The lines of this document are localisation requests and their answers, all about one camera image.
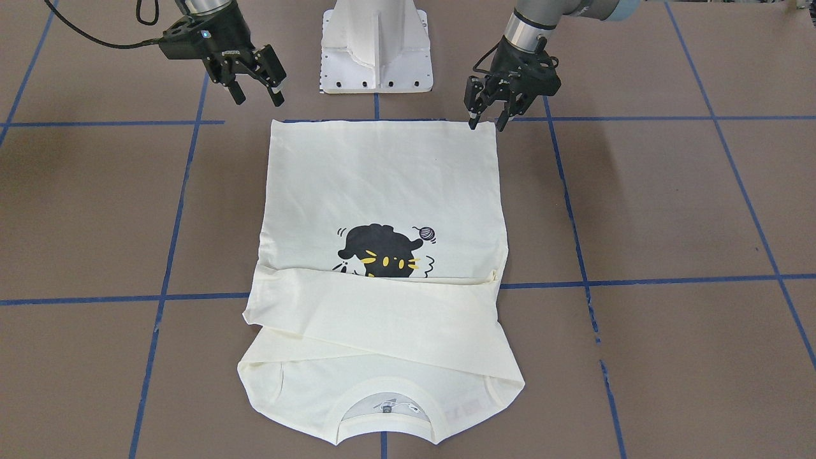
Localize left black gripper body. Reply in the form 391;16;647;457
472;37;562;108

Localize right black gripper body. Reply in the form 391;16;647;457
158;10;263;84

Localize cream long-sleeve cat shirt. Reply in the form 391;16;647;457
237;121;525;445

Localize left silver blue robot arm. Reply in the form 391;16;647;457
463;1;641;131

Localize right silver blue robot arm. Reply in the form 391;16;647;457
158;1;286;106

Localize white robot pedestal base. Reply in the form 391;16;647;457
319;1;434;94

